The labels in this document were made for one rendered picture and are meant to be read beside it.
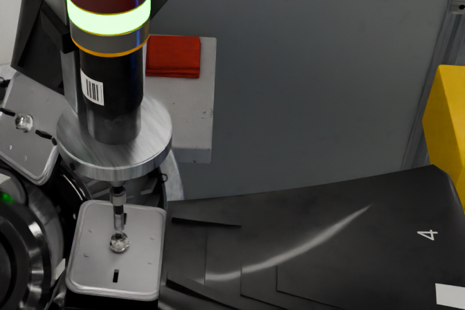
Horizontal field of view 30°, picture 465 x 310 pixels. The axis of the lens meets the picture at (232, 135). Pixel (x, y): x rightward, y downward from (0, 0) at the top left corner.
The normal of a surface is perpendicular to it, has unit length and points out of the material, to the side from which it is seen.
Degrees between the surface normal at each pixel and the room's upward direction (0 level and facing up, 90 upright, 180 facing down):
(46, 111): 54
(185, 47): 0
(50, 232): 72
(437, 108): 90
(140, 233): 9
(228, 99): 90
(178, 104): 0
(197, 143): 0
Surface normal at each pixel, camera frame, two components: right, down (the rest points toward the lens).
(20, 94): -0.70, -0.22
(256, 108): -0.02, 0.70
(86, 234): 0.16, -0.78
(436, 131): -1.00, -0.06
